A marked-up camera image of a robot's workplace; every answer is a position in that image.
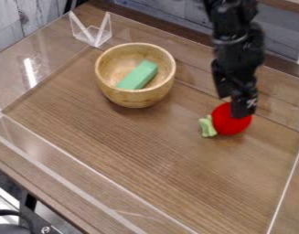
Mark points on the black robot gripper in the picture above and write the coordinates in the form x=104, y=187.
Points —
x=239, y=52

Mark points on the red plush tomato green stem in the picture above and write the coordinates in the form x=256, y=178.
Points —
x=220, y=123

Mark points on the green rectangular block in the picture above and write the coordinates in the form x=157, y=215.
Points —
x=139, y=76

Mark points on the light wooden bowl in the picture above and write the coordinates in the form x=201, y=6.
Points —
x=117, y=61

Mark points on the clear acrylic tray walls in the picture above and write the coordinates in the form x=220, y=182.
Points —
x=132, y=171

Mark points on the clear acrylic corner bracket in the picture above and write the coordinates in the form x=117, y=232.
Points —
x=92, y=35

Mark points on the black table leg bracket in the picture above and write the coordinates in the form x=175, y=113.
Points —
x=37, y=225

